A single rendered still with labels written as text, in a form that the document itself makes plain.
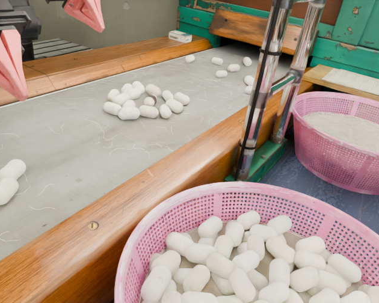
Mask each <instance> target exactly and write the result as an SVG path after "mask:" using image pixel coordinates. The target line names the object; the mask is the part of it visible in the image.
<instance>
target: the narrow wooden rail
mask: <svg viewBox="0 0 379 303"><path fill-rule="evenodd" d="M322 89H323V86H322V85H318V84H314V83H311V82H307V81H304V80H301V84H300V87H299V90H298V93H297V96H298V95H300V94H303V93H308V92H315V91H322ZM283 91H284V89H282V90H280V91H279V92H278V93H276V94H274V95H273V96H272V98H270V100H268V102H267V106H266V109H265V113H264V116H263V120H262V125H261V127H260V132H259V136H258V139H257V147H256V149H258V148H259V147H260V146H261V145H262V144H263V143H264V142H265V141H266V140H267V139H268V138H269V137H271V133H272V130H273V126H274V122H275V120H276V116H277V112H278V109H279V105H280V101H281V99H282V95H283ZM247 108H248V105H247V106H245V107H243V108H242V109H240V110H239V111H237V112H236V113H234V114H232V115H231V116H229V117H227V118H226V119H224V120H223V121H221V122H220V123H218V124H216V125H215V126H213V127H212V128H210V129H208V130H207V131H206V132H203V133H202V134H201V135H199V136H197V137H196V138H194V139H192V140H191V141H190V142H188V143H186V144H185V145H183V146H181V147H180V148H178V149H177V150H175V151H173V152H172V153H170V154H169V155H167V156H166V157H164V158H162V159H161V160H159V161H157V162H156V163H154V164H153V165H151V166H150V167H148V168H146V169H145V170H143V171H142V172H140V173H138V174H137V175H135V176H133V177H132V178H130V179H129V180H127V181H125V182H124V183H122V184H121V185H119V186H118V187H116V188H114V189H113V190H112V191H109V192H108V193H107V194H105V195H103V196H102V197H100V198H98V199H97V200H96V201H94V202H92V203H91V204H89V205H88V206H86V207H84V208H83V209H81V210H79V211H78V212H76V213H74V214H73V215H72V216H70V217H68V218H67V219H65V220H63V221H62V222H60V223H59V224H57V225H56V226H54V227H52V228H51V229H49V230H48V231H46V232H44V233H43V234H41V235H40V236H38V237H36V238H35V239H33V240H32V241H30V242H28V243H27V244H25V245H24V246H22V247H20V248H19V249H17V250H15V251H14V252H13V253H11V254H9V255H8V256H6V257H4V258H3V259H1V260H0V303H114V287H115V280H116V273H117V267H118V264H119V260H120V257H121V254H122V252H123V249H124V247H125V245H126V243H127V241H128V239H129V237H130V235H131V234H132V232H133V231H134V229H135V228H136V226H137V225H138V224H139V223H140V221H141V220H142V219H143V218H144V217H145V216H146V215H147V214H148V213H149V212H150V211H151V210H152V209H154V208H155V207H156V206H157V205H159V204H160V203H162V202H163V201H165V200H166V199H168V198H170V197H172V196H174V195H176V194H178V193H180V192H182V191H186V190H187V189H191V188H195V187H197V186H201V185H207V184H211V183H220V182H223V181H224V179H225V178H226V177H227V176H228V175H229V174H230V173H231V172H232V171H233V168H234V165H235V160H236V155H237V152H238V147H239V144H238V142H239V140H240V139H241V134H242V129H243V126H244V121H245V116H246V113H247ZM256 149H255V150H256Z"/></svg>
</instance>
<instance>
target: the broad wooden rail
mask: <svg viewBox="0 0 379 303"><path fill-rule="evenodd" d="M208 49H213V47H212V45H211V42H210V41H209V39H207V38H204V37H200V36H197V35H193V34H192V40H191V42H188V43H182V42H180V41H176V40H172V39H169V38H168V36H165V37H158V38H152V39H148V40H142V41H136V42H132V43H125V44H119V45H115V46H109V47H103V48H98V49H92V50H86V51H82V52H76V53H72V54H65V55H59V56H55V57H49V58H43V59H39V60H32V61H26V62H23V63H22V68H23V74H24V77H25V81H26V86H27V89H28V94H29V96H28V98H27V99H30V98H33V97H37V96H42V95H44V94H49V93H53V92H55V91H60V90H63V89H66V88H70V87H74V86H77V85H81V84H85V83H88V82H92V81H96V80H99V79H103V78H107V77H110V76H114V75H118V74H121V73H125V72H129V71H132V70H136V69H140V68H143V67H147V66H151V65H154V64H158V63H162V62H165V61H169V60H173V59H176V58H180V57H184V56H187V55H191V54H195V53H197V52H201V51H206V50H208ZM16 102H20V100H18V99H17V98H15V97H14V96H13V95H11V94H10V93H9V92H8V91H6V90H4V89H3V88H2V87H0V106H5V105H9V104H12V103H16Z"/></svg>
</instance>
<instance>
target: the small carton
mask: <svg viewBox="0 0 379 303"><path fill-rule="evenodd" d="M168 38H169V39H172V40H176V41H180V42H182V43H188V42H191V40H192V35H191V34H187V33H184V32H180V31H170V32H169V36H168Z"/></svg>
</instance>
